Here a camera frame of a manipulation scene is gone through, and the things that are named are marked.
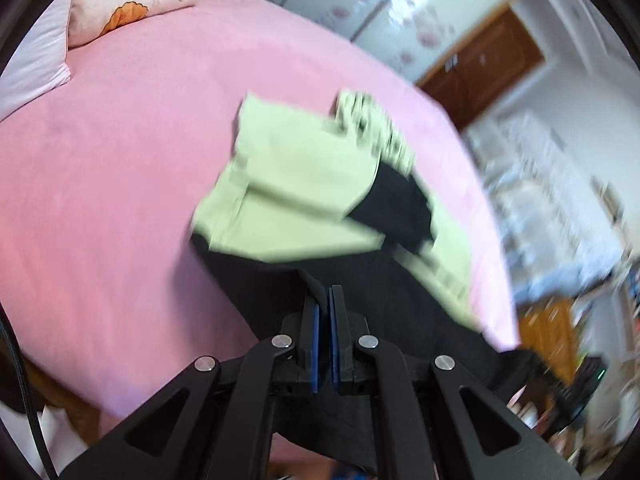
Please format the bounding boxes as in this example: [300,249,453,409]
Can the wooden drawer cabinet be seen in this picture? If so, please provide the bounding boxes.
[517,297,581,386]

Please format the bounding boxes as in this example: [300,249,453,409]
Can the white cushion with blue print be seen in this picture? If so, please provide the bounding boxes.
[0,0,72,121]

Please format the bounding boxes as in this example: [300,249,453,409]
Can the dark device with green light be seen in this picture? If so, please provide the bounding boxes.
[547,355,607,436]

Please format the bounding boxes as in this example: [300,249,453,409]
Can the pink bed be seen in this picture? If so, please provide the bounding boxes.
[0,0,521,466]

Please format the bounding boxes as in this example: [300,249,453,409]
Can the brown wooden door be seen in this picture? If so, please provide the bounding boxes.
[417,7,546,131]

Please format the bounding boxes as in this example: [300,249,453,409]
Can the lace-covered furniture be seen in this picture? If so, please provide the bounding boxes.
[462,110,631,306]

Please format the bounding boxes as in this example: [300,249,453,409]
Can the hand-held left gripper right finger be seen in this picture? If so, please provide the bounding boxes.
[327,284,581,480]

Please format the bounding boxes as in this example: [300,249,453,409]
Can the black cable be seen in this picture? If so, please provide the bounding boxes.
[0,305,58,480]

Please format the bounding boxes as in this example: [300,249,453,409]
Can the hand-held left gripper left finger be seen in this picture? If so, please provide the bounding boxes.
[60,285,321,480]

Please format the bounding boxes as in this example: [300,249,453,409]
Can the green and black hooded jacket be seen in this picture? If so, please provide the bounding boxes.
[190,89,546,476]

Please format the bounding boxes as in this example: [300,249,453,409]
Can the floral sliding-door wardrobe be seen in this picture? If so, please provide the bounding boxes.
[220,0,531,83]

